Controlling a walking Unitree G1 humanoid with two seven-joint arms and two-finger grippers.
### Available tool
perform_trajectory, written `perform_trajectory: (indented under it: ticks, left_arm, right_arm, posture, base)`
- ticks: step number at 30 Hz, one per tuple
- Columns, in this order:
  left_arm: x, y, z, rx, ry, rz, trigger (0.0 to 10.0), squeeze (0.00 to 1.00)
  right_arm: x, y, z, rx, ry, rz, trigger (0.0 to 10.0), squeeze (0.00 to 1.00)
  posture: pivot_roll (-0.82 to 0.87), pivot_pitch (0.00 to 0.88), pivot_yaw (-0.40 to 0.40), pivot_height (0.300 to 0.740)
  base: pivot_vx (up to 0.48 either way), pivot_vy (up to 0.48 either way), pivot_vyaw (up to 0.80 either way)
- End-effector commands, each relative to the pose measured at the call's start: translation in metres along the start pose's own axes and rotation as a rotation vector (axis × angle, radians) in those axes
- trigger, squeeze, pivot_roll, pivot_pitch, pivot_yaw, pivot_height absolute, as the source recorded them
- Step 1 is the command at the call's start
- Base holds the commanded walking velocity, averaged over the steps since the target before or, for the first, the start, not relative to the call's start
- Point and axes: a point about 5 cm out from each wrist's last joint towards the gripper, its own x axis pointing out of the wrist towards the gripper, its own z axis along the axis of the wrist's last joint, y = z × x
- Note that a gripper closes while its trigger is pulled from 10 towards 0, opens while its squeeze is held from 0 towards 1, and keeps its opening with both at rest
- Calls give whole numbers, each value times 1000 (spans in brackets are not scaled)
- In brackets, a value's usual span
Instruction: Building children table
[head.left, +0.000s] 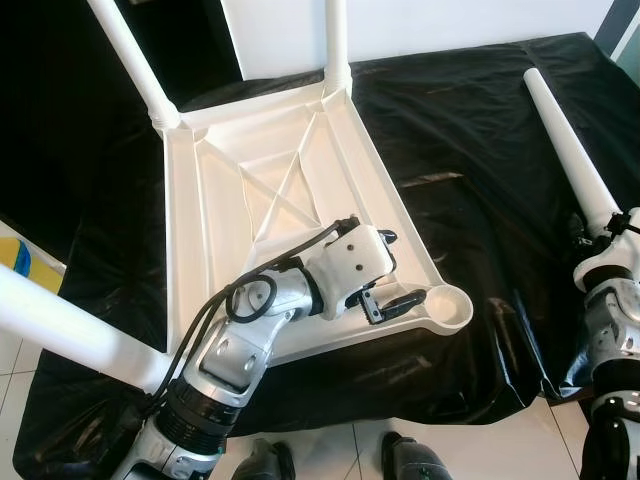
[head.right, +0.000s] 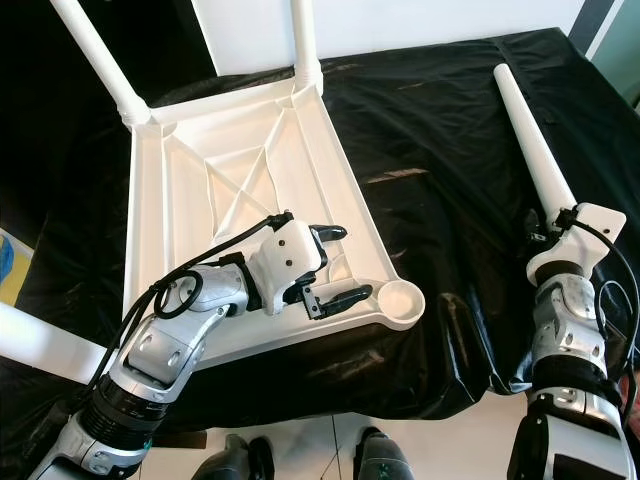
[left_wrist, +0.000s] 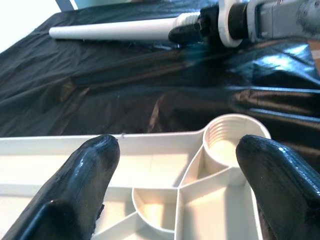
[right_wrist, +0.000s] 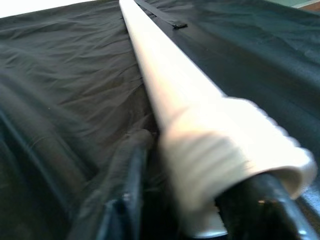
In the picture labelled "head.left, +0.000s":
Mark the white plastic table leg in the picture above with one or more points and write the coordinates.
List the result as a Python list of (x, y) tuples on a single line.
[(130, 60), (565, 140), (337, 40), (60, 325)]

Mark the black plastic table cover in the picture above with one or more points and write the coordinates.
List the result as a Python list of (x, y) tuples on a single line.
[(480, 130)]

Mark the grey robot right foot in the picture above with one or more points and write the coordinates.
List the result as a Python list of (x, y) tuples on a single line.
[(415, 460)]

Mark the grey robot foot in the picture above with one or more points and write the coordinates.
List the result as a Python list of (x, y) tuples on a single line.
[(262, 462), (415, 460)]

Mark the grey robot left foot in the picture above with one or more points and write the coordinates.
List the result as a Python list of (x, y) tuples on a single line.
[(262, 462)]

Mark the white board panel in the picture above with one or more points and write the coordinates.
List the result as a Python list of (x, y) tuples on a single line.
[(450, 25)]

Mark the yellow box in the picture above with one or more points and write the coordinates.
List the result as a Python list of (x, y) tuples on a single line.
[(30, 258)]

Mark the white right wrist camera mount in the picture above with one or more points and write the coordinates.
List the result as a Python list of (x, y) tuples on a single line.
[(622, 248)]

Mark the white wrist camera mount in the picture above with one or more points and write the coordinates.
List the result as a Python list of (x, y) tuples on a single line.
[(350, 265), (622, 248)]

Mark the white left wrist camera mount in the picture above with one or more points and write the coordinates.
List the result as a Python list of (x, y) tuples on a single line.
[(350, 265)]

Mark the dark grey wall post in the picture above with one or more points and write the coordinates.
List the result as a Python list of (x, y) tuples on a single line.
[(620, 20)]

